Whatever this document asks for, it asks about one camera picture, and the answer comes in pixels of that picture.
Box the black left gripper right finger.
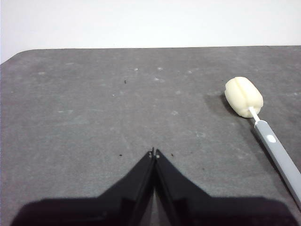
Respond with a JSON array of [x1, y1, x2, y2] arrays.
[[155, 148, 298, 226]]

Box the grey-handled sponge cup brush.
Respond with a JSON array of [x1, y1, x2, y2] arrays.
[[224, 76, 301, 208]]

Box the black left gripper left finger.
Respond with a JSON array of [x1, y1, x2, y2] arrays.
[[10, 147, 156, 226]]

